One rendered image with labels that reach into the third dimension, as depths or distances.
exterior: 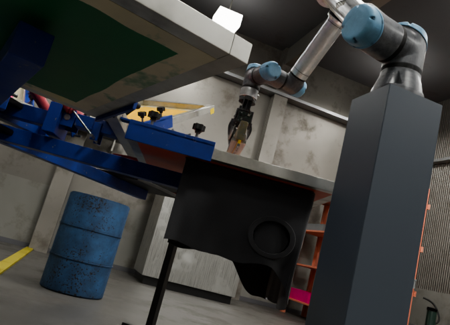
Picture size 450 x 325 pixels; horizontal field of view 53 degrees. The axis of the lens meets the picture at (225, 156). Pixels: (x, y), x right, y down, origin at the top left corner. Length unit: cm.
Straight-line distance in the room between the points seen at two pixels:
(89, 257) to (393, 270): 344
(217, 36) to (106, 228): 374
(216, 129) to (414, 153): 789
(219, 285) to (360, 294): 633
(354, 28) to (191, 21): 73
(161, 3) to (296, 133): 911
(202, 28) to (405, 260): 82
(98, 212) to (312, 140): 638
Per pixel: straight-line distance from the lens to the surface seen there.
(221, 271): 746
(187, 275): 731
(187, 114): 267
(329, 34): 183
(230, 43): 76
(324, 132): 1008
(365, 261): 121
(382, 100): 131
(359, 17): 138
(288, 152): 959
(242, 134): 167
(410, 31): 146
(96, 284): 446
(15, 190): 856
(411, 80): 139
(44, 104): 233
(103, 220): 437
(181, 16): 72
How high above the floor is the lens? 64
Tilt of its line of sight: 13 degrees up
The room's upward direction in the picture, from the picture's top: 15 degrees clockwise
